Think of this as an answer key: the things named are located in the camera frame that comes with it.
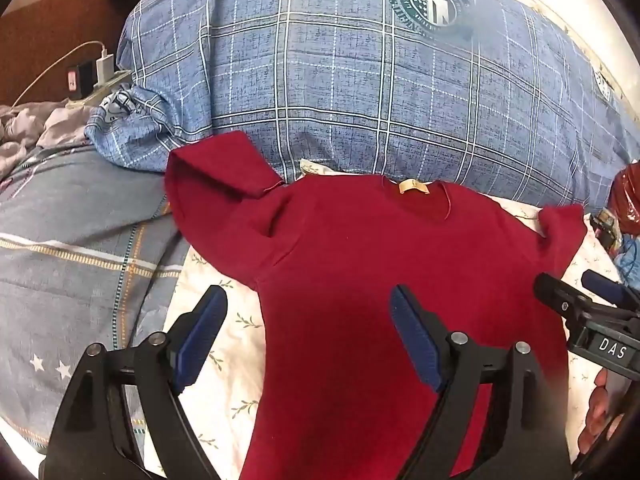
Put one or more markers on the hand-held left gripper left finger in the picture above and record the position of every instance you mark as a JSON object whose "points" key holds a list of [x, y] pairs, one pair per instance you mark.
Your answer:
{"points": [[200, 332]]}

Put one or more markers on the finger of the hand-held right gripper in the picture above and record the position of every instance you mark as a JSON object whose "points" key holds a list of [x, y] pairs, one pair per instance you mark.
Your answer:
{"points": [[555, 292], [605, 285]]}

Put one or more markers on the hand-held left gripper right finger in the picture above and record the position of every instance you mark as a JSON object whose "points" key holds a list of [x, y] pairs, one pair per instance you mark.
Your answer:
{"points": [[417, 340]]}

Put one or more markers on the red knit sweater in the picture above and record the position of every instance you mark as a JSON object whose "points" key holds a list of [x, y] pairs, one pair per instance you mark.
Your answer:
{"points": [[340, 260]]}

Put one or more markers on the person's right hand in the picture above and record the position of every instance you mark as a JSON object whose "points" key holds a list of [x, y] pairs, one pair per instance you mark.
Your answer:
{"points": [[602, 410]]}

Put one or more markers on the white floral bedsheet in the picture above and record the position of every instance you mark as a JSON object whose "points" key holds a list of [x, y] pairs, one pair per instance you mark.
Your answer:
{"points": [[240, 320]]}

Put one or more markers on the small colourful box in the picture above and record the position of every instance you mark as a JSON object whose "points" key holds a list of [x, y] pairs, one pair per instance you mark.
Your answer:
{"points": [[606, 227]]}

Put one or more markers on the red plastic bag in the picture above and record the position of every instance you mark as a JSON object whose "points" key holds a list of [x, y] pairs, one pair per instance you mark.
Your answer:
{"points": [[627, 200]]}

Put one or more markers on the white power strip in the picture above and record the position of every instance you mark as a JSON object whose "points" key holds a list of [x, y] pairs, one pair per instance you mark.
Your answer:
{"points": [[110, 89]]}

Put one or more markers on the crumpled grey floral cloth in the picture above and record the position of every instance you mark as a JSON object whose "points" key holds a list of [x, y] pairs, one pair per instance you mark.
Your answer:
{"points": [[30, 130]]}

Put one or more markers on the black plug charger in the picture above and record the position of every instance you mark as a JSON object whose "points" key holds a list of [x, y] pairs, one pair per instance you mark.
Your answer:
{"points": [[81, 79]]}

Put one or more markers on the white plug charger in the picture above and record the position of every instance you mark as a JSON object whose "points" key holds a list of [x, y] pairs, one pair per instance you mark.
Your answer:
{"points": [[105, 65]]}

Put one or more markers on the blue plaid pillow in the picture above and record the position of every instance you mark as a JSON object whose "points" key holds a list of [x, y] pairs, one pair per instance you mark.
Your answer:
{"points": [[325, 60]]}

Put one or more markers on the brown wooden furniture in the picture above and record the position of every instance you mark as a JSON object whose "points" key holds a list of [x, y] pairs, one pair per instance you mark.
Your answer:
{"points": [[50, 20]]}

